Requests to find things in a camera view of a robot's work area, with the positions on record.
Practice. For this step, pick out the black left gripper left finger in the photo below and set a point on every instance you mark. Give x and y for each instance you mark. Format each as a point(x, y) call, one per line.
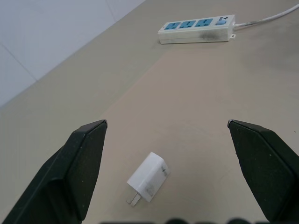
point(70, 172)

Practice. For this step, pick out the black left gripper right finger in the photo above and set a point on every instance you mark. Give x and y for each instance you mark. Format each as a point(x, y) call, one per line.
point(268, 168)

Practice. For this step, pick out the white plug adapter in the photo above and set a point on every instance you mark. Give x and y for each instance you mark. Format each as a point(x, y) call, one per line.
point(149, 179)

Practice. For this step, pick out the white blue power strip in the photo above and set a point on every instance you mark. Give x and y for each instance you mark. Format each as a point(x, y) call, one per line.
point(194, 31)

